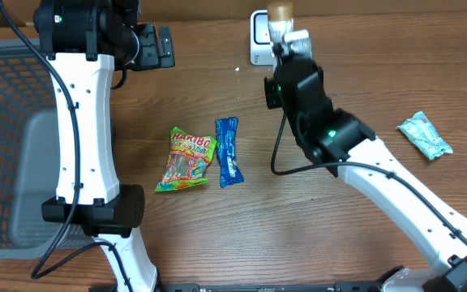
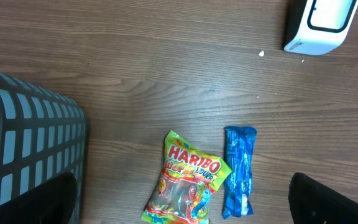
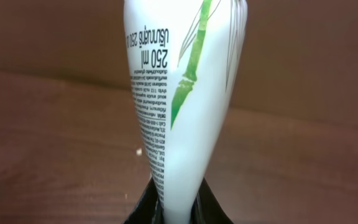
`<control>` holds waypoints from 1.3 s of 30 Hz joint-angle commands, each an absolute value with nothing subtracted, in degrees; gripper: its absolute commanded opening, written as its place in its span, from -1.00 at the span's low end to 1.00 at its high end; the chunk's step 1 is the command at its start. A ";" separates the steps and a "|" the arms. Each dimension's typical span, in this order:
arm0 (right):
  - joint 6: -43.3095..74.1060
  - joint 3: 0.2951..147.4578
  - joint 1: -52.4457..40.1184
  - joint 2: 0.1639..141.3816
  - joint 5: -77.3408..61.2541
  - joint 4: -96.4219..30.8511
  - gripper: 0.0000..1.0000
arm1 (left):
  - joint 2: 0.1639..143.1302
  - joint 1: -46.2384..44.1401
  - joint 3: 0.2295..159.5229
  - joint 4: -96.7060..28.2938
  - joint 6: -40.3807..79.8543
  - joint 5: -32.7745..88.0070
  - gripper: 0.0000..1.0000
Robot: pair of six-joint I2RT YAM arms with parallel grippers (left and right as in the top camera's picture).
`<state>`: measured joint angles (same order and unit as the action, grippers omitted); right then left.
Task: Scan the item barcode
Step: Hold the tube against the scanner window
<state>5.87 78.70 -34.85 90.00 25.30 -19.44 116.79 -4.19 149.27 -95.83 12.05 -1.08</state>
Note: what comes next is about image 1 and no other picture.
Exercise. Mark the mint green wipes packet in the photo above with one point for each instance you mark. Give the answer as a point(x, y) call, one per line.
point(420, 132)

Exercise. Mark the white barcode scanner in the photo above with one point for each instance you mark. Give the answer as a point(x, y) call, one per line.
point(260, 46)

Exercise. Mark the blue cookie packet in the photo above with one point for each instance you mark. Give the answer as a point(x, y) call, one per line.
point(226, 130)

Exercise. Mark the white tube with gold cap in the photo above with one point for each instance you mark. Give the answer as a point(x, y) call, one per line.
point(280, 20)

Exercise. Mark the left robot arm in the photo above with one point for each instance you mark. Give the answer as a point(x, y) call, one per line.
point(82, 44)

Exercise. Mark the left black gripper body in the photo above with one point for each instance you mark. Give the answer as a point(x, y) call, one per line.
point(149, 53)

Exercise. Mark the green gummy candy bag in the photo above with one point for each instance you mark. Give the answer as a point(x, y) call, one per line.
point(189, 157)

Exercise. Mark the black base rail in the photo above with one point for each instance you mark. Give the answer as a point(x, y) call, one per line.
point(345, 286)

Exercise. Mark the grey plastic mesh basket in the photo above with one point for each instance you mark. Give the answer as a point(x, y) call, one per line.
point(29, 153)

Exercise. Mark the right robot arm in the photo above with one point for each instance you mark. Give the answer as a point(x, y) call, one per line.
point(336, 140)

